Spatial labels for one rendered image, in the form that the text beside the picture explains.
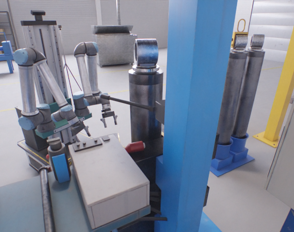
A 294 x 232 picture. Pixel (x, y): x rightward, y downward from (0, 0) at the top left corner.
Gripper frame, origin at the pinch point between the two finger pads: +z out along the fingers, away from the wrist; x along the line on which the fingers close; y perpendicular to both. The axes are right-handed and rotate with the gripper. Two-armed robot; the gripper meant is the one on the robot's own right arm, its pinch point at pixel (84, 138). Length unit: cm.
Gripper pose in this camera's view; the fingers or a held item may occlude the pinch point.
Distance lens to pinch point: 193.8
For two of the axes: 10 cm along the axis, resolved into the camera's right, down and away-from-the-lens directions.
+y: -8.0, 1.8, 5.7
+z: 4.1, 8.6, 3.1
